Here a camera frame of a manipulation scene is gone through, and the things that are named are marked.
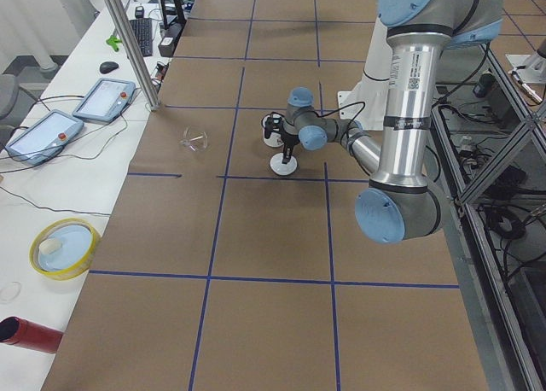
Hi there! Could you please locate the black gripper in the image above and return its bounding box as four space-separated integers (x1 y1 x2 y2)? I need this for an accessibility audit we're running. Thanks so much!
279 124 300 164

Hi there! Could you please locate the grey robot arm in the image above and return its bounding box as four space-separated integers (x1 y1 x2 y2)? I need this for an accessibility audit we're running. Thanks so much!
264 0 503 243

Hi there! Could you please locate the clear plastic funnel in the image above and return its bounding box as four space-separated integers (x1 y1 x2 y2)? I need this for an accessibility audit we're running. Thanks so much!
179 126 209 152

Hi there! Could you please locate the white enamel mug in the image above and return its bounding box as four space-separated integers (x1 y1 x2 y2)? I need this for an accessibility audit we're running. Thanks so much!
261 112 283 148

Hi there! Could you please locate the brown paper table cover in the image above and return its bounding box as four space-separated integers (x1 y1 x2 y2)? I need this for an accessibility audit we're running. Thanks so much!
44 0 487 390

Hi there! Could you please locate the black box device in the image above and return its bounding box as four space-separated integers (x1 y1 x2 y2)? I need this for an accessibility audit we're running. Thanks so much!
158 23 183 57

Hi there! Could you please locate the far teach pendant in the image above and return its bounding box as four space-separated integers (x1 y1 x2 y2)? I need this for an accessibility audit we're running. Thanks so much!
72 78 136 123

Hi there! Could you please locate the teach pendant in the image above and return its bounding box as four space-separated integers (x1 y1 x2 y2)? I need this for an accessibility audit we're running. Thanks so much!
6 109 84 166
72 78 136 123

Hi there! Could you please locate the black keyboard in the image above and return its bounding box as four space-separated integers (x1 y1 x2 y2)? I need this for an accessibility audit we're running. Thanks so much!
129 18 154 57

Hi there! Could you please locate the black computer mouse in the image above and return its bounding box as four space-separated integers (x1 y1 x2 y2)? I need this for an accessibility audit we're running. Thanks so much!
99 61 119 74

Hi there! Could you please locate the green plastic object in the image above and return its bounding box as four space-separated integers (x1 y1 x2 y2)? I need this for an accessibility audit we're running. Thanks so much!
106 34 122 52

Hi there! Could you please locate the near teach pendant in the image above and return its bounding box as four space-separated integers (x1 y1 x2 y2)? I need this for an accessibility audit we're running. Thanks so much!
6 109 84 166

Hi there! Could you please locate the yellow tape roll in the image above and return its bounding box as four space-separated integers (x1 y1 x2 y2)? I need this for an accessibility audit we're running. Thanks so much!
29 218 102 281

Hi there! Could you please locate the red cylinder tube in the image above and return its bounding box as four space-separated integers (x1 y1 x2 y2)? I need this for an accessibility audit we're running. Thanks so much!
1 317 63 353

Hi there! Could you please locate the black camera cable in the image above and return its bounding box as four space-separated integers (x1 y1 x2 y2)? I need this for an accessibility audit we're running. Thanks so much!
266 101 368 127

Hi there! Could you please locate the white camera stand base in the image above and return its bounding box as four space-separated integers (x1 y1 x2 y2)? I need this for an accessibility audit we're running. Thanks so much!
338 16 392 131

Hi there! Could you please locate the aluminium frame post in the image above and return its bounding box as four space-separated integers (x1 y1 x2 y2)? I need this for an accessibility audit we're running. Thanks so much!
104 0 160 111

